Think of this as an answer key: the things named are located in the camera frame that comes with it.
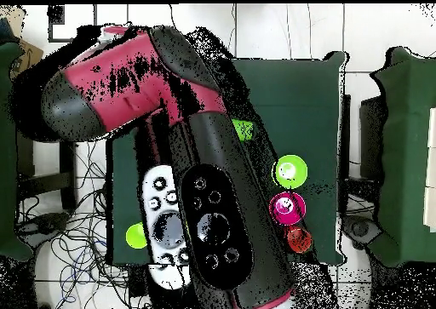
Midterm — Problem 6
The white box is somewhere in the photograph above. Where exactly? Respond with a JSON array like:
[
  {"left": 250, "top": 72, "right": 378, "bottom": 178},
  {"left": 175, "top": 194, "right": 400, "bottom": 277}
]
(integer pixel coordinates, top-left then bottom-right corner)
[{"left": 422, "top": 106, "right": 436, "bottom": 234}]

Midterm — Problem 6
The black caster base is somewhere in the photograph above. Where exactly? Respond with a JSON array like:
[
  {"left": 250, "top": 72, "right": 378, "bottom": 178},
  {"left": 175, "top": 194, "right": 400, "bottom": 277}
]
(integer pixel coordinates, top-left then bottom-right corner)
[{"left": 16, "top": 211, "right": 71, "bottom": 250}]

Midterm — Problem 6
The small green bowl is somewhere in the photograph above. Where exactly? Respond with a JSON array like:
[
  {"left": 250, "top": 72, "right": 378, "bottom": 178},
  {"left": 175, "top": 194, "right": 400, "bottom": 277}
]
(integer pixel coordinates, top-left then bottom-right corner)
[{"left": 272, "top": 154, "right": 309, "bottom": 190}]

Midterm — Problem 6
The pink bowl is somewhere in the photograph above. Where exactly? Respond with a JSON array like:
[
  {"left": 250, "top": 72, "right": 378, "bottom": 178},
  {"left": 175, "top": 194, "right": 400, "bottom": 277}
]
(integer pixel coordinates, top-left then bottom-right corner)
[{"left": 268, "top": 191, "right": 307, "bottom": 227}]

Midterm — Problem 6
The dark green table cloth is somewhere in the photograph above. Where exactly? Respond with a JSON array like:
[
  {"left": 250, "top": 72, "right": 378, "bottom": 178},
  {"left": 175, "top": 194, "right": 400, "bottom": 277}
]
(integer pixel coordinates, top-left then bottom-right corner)
[{"left": 103, "top": 49, "right": 350, "bottom": 266}]

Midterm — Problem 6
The lime yellow cup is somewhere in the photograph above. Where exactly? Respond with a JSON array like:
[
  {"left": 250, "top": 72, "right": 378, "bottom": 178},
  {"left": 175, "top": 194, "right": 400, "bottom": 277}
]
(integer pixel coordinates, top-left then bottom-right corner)
[{"left": 124, "top": 221, "right": 148, "bottom": 250}]

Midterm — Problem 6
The black square frame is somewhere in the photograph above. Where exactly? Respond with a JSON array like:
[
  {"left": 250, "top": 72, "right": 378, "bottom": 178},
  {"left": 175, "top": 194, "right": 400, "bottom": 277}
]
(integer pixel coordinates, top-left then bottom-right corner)
[{"left": 48, "top": 3, "right": 99, "bottom": 43}]

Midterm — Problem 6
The green cup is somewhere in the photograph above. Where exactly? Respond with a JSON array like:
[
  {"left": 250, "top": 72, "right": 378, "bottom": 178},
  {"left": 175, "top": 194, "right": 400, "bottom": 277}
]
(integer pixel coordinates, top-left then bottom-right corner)
[{"left": 232, "top": 118, "right": 255, "bottom": 142}]

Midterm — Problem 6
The black stand frame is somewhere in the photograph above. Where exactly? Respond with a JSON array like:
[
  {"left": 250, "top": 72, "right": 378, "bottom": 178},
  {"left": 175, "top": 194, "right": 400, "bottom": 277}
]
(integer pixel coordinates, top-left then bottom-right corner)
[
  {"left": 359, "top": 95, "right": 388, "bottom": 181},
  {"left": 14, "top": 140, "right": 78, "bottom": 211}
]

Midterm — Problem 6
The red-orange cup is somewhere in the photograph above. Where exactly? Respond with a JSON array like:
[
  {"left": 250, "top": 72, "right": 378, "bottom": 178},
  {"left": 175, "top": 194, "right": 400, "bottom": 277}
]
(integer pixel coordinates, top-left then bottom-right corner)
[{"left": 284, "top": 225, "right": 313, "bottom": 255}]

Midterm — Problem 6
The grey caster base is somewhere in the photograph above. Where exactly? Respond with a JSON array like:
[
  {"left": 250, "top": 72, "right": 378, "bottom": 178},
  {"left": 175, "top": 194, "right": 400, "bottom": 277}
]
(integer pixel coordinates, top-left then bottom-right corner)
[{"left": 341, "top": 213, "right": 383, "bottom": 252}]

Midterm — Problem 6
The green cloth side table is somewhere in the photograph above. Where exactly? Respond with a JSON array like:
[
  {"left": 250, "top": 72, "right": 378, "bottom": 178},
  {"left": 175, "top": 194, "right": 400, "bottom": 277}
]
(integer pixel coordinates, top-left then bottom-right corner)
[
  {"left": 0, "top": 41, "right": 34, "bottom": 262},
  {"left": 370, "top": 46, "right": 436, "bottom": 268}
]

